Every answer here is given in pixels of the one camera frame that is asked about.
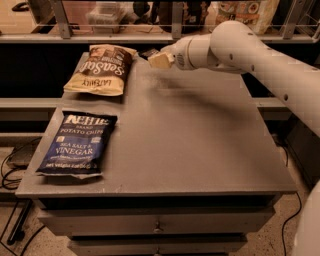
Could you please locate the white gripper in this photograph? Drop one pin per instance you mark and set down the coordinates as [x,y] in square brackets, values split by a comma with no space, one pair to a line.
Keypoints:
[179,55]

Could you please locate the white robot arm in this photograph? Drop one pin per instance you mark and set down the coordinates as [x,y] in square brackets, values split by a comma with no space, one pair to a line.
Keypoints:
[234,47]

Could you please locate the dark bag on shelf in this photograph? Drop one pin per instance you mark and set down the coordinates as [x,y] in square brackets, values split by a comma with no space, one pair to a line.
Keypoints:
[194,15]

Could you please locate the tan sea salt chip bag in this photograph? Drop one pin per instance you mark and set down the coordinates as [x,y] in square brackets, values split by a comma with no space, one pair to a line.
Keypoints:
[105,71]

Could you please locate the colourful snack bag on shelf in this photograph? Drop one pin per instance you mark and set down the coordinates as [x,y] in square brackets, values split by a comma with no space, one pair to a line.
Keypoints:
[256,14]

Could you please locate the blue Kettle chip bag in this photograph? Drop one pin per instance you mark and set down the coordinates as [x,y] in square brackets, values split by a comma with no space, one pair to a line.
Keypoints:
[78,146]

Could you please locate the clear plastic container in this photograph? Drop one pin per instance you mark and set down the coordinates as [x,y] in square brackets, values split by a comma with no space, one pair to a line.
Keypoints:
[105,17]

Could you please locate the grey drawer cabinet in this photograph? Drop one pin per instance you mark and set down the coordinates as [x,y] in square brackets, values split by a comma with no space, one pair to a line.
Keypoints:
[183,140]

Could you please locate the upper grey drawer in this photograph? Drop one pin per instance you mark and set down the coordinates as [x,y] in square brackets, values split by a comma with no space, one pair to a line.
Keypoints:
[96,222]

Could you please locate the grey drawer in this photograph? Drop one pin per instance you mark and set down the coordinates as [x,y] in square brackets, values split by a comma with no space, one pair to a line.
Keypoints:
[96,222]
[152,246]

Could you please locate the lower grey drawer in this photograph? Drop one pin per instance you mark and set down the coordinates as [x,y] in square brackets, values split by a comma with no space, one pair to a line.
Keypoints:
[152,246]

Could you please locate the grey metal shelf rail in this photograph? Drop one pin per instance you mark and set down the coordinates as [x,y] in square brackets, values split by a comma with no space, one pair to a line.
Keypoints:
[64,21]

